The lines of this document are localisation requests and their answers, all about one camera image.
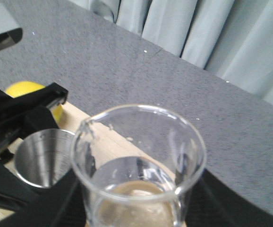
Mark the black right gripper camera left finger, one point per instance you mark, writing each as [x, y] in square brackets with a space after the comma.
[58, 206]

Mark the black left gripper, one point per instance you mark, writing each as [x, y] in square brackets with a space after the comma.
[29, 113]

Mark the black right gripper camera right finger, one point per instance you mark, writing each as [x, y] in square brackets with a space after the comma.
[213, 204]

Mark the steel double jigger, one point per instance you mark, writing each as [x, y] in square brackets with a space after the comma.
[42, 158]

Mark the clear glass beaker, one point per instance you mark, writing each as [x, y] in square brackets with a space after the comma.
[131, 191]

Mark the light wooden cutting board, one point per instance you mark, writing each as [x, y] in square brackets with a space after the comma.
[107, 144]

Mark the grey curtain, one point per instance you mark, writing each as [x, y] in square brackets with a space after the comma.
[232, 39]

